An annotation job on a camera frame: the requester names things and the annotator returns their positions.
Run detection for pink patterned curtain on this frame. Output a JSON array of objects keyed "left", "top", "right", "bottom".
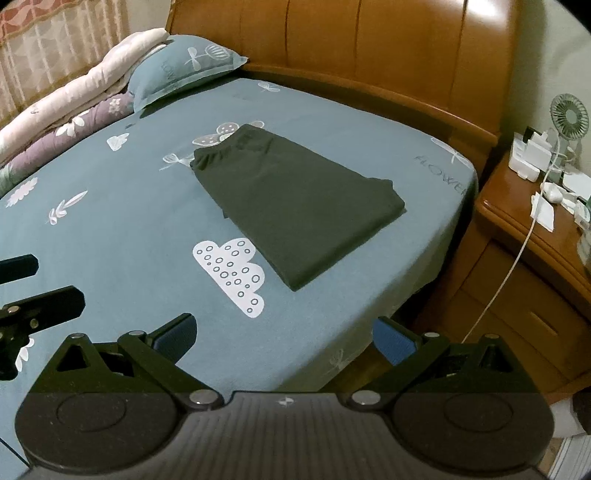
[{"left": 0, "top": 0, "right": 176, "bottom": 130}]

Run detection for white charging cable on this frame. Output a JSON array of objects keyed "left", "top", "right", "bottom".
[{"left": 462, "top": 138, "right": 561, "bottom": 344}]

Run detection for blue floral bed sheet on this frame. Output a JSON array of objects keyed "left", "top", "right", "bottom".
[{"left": 0, "top": 76, "right": 478, "bottom": 480}]

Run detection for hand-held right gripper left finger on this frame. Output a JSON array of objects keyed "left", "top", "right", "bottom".
[{"left": 44, "top": 314, "right": 227, "bottom": 411}]

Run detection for white paper card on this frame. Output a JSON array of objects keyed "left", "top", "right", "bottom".
[{"left": 531, "top": 193, "right": 556, "bottom": 232}]

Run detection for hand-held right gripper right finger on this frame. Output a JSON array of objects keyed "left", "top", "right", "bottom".
[{"left": 345, "top": 317, "right": 541, "bottom": 411}]

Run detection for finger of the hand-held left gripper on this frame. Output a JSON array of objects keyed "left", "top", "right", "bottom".
[
  {"left": 0, "top": 286, "right": 86, "bottom": 333},
  {"left": 0, "top": 254, "right": 38, "bottom": 284}
]

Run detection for blue floral pillow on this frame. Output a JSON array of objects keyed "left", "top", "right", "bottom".
[{"left": 126, "top": 34, "right": 249, "bottom": 114}]

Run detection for purple floral quilt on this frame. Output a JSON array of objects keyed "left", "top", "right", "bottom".
[{"left": 0, "top": 90, "right": 134, "bottom": 199}]

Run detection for white flat box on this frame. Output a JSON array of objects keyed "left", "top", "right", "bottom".
[{"left": 563, "top": 171, "right": 591, "bottom": 197}]

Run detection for striped floor mat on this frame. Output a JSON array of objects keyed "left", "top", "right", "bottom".
[{"left": 547, "top": 431, "right": 591, "bottom": 480}]

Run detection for small white desk fan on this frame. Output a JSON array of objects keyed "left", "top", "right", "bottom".
[{"left": 549, "top": 93, "right": 588, "bottom": 167}]

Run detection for dark green pants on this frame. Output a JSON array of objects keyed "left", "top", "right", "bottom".
[{"left": 190, "top": 124, "right": 407, "bottom": 292}]

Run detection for pink floral quilt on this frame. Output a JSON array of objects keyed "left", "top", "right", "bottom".
[{"left": 0, "top": 28, "right": 169, "bottom": 164}]

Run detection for white charger box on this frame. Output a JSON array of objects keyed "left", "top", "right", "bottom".
[{"left": 509, "top": 131, "right": 552, "bottom": 181}]

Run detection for wooden bed headboard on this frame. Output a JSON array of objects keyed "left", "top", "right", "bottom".
[{"left": 165, "top": 0, "right": 525, "bottom": 176}]

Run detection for wooden nightstand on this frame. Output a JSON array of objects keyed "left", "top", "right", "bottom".
[{"left": 416, "top": 157, "right": 591, "bottom": 393}]

